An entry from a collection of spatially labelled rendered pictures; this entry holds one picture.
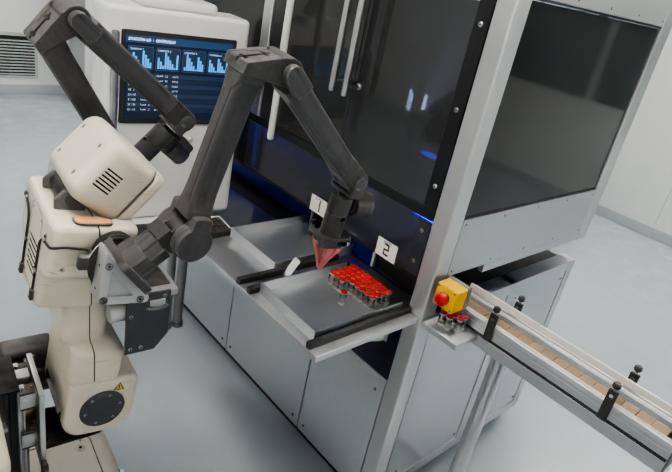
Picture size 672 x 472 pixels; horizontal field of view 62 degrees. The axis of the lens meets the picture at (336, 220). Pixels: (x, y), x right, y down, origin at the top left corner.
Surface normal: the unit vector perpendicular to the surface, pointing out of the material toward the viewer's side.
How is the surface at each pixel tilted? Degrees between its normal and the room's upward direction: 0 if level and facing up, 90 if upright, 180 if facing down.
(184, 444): 0
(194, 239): 95
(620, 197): 90
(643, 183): 90
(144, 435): 0
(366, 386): 90
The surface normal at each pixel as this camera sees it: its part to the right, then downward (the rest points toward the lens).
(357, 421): -0.74, 0.14
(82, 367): 0.57, 0.43
